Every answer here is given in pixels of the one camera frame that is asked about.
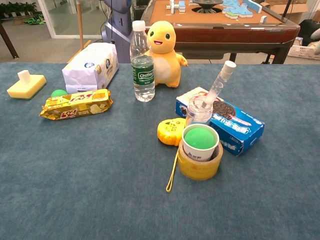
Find clear tube with white cap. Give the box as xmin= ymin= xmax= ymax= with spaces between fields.
xmin=202 ymin=60 xmax=237 ymax=109

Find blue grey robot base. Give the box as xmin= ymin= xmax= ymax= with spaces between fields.
xmin=101 ymin=0 xmax=133 ymax=64

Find clear plastic jar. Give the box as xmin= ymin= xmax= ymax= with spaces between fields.
xmin=185 ymin=95 xmax=214 ymax=126

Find large green ball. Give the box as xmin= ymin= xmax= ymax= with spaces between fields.
xmin=184 ymin=127 xmax=217 ymax=150

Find clear water bottle green label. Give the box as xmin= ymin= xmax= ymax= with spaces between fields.
xmin=129 ymin=20 xmax=156 ymax=103

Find white paper cup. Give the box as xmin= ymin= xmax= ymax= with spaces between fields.
xmin=181 ymin=123 xmax=220 ymax=162

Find yellow plush dinosaur toy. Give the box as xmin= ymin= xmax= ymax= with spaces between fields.
xmin=143 ymin=20 xmax=189 ymax=88

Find yellow packing tape roll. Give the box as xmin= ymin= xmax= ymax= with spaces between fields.
xmin=177 ymin=140 xmax=224 ymax=181

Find blue Oreo cookie box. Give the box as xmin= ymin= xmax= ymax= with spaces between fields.
xmin=175 ymin=86 xmax=265 ymax=157

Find blue felt table cover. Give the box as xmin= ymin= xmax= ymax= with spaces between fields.
xmin=0 ymin=61 xmax=320 ymax=240

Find gold biscuit packet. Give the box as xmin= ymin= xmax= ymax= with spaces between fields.
xmin=39 ymin=88 xmax=114 ymax=121

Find white tissue pack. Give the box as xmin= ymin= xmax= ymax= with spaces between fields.
xmin=61 ymin=42 xmax=119 ymax=95

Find small green ball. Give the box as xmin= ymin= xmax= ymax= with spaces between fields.
xmin=50 ymin=88 xmax=69 ymax=98

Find brown mahjong table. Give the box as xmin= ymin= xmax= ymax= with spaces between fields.
xmin=140 ymin=0 xmax=301 ymax=65

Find white blue mahjong tile cluster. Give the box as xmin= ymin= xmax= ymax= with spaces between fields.
xmin=166 ymin=0 xmax=187 ymax=14

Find wooden pole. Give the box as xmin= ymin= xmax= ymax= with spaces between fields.
xmin=76 ymin=0 xmax=85 ymax=51

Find black mahjong table centre dome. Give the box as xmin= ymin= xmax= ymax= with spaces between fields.
xmin=191 ymin=0 xmax=224 ymax=14

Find blue mahjong tile pile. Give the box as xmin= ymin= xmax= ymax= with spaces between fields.
xmin=222 ymin=0 xmax=254 ymax=20

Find yellow sponge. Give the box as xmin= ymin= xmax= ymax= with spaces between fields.
xmin=6 ymin=74 xmax=48 ymax=100

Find small white block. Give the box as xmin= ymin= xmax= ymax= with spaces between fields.
xmin=17 ymin=70 xmax=31 ymax=85

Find mahjong tile row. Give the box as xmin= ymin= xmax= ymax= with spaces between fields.
xmin=243 ymin=0 xmax=263 ymax=13

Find white plastic basket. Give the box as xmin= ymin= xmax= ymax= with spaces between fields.
xmin=287 ymin=37 xmax=320 ymax=60

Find green item on floor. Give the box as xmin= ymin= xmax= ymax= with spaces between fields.
xmin=23 ymin=14 xmax=47 ymax=25

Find black tripod stand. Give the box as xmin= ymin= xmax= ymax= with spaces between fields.
xmin=281 ymin=0 xmax=293 ymax=22

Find dark table leg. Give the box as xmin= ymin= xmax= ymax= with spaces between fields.
xmin=0 ymin=21 xmax=20 ymax=60

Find black bag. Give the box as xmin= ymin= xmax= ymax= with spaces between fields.
xmin=298 ymin=19 xmax=320 ymax=47

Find cardboard box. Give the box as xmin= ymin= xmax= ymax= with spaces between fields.
xmin=264 ymin=0 xmax=312 ymax=23

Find green potted plants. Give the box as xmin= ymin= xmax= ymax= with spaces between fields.
xmin=0 ymin=1 xmax=38 ymax=18

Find yellow tape measure with strap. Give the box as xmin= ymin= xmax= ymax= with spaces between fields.
xmin=157 ymin=117 xmax=187 ymax=193

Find white glass partition frame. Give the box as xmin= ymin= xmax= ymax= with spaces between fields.
xmin=37 ymin=0 xmax=106 ymax=40

